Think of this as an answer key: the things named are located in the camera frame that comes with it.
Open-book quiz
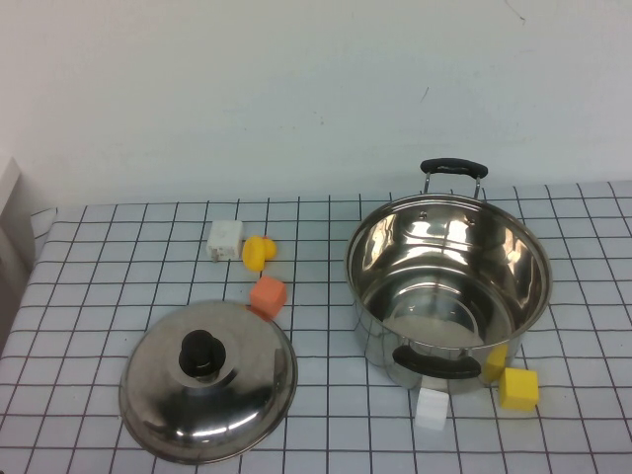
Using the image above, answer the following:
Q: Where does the stainless steel pot lid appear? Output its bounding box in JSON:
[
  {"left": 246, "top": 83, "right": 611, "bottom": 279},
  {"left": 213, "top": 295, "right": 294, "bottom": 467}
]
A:
[{"left": 118, "top": 299, "right": 298, "bottom": 466}]

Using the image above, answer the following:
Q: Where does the yellow rubber duck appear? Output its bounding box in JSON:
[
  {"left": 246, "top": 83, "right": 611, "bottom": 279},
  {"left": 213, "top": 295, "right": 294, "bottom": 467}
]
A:
[{"left": 241, "top": 235, "right": 277, "bottom": 273}]

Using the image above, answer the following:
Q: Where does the orange foam cube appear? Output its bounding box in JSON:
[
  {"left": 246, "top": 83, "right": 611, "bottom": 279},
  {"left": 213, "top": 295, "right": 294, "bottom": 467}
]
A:
[{"left": 249, "top": 275, "right": 288, "bottom": 320}]

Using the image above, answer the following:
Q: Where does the white power adapter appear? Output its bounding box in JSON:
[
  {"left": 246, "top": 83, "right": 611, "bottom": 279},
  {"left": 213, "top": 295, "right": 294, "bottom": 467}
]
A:
[{"left": 205, "top": 219, "right": 245, "bottom": 264}]

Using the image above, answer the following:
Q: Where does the white foam cube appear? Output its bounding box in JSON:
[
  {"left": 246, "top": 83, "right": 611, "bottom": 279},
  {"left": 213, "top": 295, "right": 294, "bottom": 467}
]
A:
[{"left": 414, "top": 387, "right": 450, "bottom": 431}]

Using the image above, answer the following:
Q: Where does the yellow foam cube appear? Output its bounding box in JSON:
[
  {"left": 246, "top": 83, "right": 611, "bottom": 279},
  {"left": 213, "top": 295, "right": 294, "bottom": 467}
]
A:
[{"left": 497, "top": 366, "right": 540, "bottom": 412}]

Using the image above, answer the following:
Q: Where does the white shelf board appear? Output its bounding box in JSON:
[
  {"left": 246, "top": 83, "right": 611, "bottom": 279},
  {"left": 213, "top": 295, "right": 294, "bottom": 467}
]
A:
[{"left": 0, "top": 156, "right": 37, "bottom": 238}]

